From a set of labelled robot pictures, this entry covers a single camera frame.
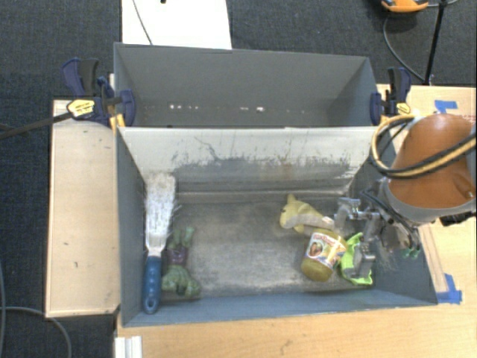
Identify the pale wood board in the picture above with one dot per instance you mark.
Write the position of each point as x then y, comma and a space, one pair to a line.
83, 218

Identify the lime green cloth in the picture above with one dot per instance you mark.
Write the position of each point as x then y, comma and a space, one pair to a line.
348, 254

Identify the black cylinder on white bracket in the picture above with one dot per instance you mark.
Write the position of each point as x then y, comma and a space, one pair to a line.
456, 218

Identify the grey metal bin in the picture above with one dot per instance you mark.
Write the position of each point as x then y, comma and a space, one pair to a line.
242, 244

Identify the yellow plush toy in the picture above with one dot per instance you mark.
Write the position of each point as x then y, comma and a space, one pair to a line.
300, 213

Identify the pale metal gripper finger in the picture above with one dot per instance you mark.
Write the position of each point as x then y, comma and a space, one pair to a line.
362, 256
348, 211

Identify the green toy figure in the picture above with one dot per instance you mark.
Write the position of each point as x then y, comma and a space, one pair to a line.
179, 270

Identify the yellow cup with printed label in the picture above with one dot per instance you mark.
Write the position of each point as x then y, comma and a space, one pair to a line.
322, 256

